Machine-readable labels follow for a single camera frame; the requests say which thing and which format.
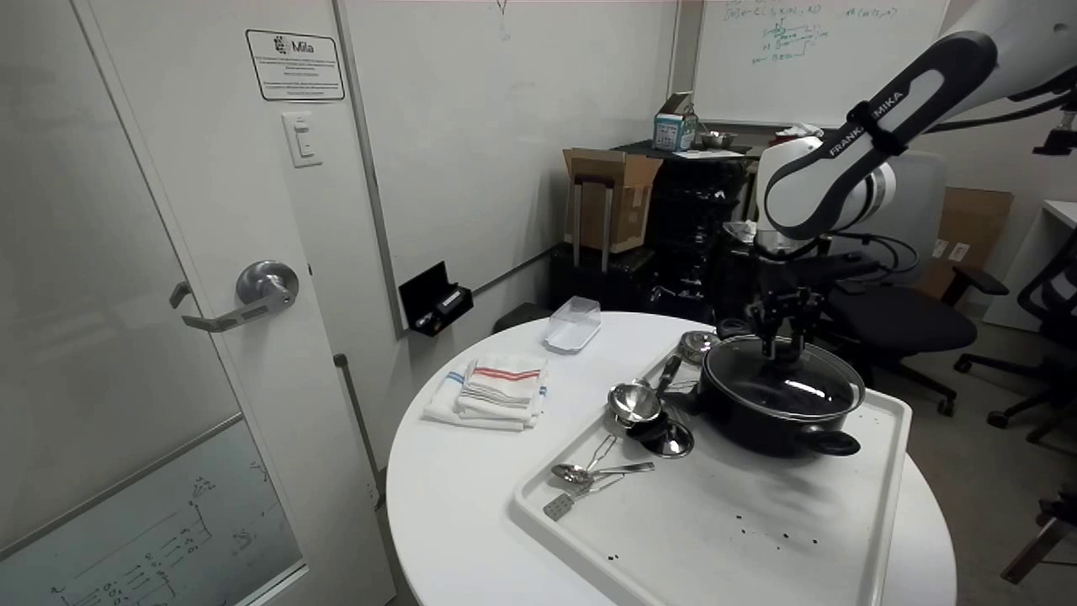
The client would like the round glass pot lid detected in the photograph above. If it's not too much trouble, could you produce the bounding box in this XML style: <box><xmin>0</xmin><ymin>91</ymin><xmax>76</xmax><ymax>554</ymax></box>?
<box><xmin>701</xmin><ymin>334</ymin><xmax>869</xmax><ymax>426</ymax></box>

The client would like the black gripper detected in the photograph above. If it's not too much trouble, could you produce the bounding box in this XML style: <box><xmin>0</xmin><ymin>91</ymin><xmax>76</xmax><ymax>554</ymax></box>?
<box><xmin>746</xmin><ymin>274</ymin><xmax>823</xmax><ymax>365</ymax></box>

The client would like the white plastic tray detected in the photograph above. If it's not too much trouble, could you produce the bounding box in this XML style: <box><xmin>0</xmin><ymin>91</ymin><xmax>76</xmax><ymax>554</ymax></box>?
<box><xmin>507</xmin><ymin>334</ymin><xmax>914</xmax><ymax>606</ymax></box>

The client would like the black ladle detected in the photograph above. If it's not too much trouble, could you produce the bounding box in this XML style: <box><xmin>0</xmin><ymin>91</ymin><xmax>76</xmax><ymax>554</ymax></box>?
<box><xmin>623</xmin><ymin>409</ymin><xmax>701</xmax><ymax>462</ymax></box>

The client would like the black marker holder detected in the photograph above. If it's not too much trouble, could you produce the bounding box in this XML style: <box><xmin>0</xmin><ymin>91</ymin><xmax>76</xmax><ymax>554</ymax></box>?
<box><xmin>397</xmin><ymin>260</ymin><xmax>479</xmax><ymax>342</ymax></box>

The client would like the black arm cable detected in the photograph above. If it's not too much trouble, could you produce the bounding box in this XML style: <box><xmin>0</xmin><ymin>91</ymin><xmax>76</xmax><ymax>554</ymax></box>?
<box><xmin>956</xmin><ymin>66</ymin><xmax>1077</xmax><ymax>127</ymax></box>

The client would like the white wall sign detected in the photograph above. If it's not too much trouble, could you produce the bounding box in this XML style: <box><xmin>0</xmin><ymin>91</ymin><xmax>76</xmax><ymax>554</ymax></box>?
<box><xmin>241</xmin><ymin>26</ymin><xmax>349</xmax><ymax>104</ymax></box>

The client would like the flat cardboard box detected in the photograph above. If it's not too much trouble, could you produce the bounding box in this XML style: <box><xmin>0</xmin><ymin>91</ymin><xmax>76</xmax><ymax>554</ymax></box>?
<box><xmin>920</xmin><ymin>185</ymin><xmax>1016</xmax><ymax>301</ymax></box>

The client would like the black cabinet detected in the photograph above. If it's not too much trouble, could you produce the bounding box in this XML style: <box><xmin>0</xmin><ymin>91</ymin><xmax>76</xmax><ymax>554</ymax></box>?
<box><xmin>643</xmin><ymin>137</ymin><xmax>754</xmax><ymax>323</ymax></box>

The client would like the silver door lever handle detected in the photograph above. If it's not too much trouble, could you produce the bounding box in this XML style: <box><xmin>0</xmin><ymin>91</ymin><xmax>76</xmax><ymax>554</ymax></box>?
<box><xmin>165</xmin><ymin>260</ymin><xmax>302</xmax><ymax>336</ymax></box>

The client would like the small blue box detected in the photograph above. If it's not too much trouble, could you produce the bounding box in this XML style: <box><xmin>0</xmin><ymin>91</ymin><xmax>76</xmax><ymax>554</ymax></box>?
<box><xmin>653</xmin><ymin>91</ymin><xmax>705</xmax><ymax>156</ymax></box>

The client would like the whiteboard with writing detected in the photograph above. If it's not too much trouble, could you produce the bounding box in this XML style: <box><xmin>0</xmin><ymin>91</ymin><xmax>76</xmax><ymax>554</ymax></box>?
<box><xmin>690</xmin><ymin>0</ymin><xmax>956</xmax><ymax>127</ymax></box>

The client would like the flat-handled metal utensil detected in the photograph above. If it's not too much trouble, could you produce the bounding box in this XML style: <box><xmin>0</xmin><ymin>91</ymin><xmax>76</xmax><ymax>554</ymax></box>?
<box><xmin>543</xmin><ymin>430</ymin><xmax>626</xmax><ymax>523</ymax></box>

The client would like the open cardboard box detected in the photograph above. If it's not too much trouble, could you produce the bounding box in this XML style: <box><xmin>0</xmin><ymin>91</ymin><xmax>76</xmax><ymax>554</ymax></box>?
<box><xmin>562</xmin><ymin>144</ymin><xmax>668</xmax><ymax>257</ymax></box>

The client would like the black mesh office chair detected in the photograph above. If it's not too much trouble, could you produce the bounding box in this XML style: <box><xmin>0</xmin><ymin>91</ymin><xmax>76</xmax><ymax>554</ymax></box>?
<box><xmin>954</xmin><ymin>234</ymin><xmax>1077</xmax><ymax>452</ymax></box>

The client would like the black office chair grey back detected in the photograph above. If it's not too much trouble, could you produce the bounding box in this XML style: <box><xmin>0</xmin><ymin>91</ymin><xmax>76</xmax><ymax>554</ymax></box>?
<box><xmin>822</xmin><ymin>150</ymin><xmax>1013</xmax><ymax>419</ymax></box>

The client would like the large metal ladle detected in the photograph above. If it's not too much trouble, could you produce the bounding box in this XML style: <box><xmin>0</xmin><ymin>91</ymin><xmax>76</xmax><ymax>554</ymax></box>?
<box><xmin>604</xmin><ymin>352</ymin><xmax>687</xmax><ymax>430</ymax></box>

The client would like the white door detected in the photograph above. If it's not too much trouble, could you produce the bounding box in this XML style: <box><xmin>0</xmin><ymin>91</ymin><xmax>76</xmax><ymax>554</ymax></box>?
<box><xmin>0</xmin><ymin>0</ymin><xmax>397</xmax><ymax>606</ymax></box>

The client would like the clear plastic container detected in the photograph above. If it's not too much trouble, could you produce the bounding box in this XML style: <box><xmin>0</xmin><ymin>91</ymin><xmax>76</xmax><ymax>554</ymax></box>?
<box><xmin>543</xmin><ymin>293</ymin><xmax>607</xmax><ymax>357</ymax></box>

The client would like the metal spoon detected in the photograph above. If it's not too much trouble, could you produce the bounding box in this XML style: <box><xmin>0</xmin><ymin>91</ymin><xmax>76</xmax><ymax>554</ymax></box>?
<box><xmin>549</xmin><ymin>454</ymin><xmax>661</xmax><ymax>500</ymax></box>

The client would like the small metal ladle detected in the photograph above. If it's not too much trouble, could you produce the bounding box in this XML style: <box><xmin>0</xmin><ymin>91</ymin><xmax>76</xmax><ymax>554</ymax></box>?
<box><xmin>669</xmin><ymin>328</ymin><xmax>719</xmax><ymax>365</ymax></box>

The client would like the white light switch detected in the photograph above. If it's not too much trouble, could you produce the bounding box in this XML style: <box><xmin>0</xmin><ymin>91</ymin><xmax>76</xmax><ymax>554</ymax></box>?
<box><xmin>279</xmin><ymin>109</ymin><xmax>325</xmax><ymax>171</ymax></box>

